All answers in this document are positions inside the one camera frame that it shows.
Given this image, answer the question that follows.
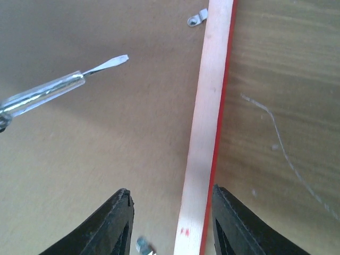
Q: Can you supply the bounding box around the silver frame retaining clip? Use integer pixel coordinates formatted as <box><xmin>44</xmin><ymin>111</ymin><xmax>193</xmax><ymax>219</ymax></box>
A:
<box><xmin>187</xmin><ymin>8</ymin><xmax>208</xmax><ymax>27</ymax></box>

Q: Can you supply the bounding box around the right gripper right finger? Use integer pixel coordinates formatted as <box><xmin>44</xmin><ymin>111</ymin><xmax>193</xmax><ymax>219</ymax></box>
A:
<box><xmin>211</xmin><ymin>184</ymin><xmax>309</xmax><ymax>255</ymax></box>

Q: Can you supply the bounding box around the red picture frame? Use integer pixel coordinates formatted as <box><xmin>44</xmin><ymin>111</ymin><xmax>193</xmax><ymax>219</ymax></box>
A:
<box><xmin>173</xmin><ymin>1</ymin><xmax>237</xmax><ymax>254</ymax></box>

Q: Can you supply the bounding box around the brown frame backing board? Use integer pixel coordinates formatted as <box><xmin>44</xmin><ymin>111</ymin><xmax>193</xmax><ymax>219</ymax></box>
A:
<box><xmin>1</xmin><ymin>1</ymin><xmax>208</xmax><ymax>254</ymax></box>

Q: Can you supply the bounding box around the small screwdriver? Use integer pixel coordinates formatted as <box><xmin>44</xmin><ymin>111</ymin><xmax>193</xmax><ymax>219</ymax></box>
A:
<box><xmin>1</xmin><ymin>55</ymin><xmax>129</xmax><ymax>132</ymax></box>

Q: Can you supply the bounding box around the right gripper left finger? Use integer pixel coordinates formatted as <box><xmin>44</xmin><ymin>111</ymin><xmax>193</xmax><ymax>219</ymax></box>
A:
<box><xmin>42</xmin><ymin>189</ymin><xmax>134</xmax><ymax>255</ymax></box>

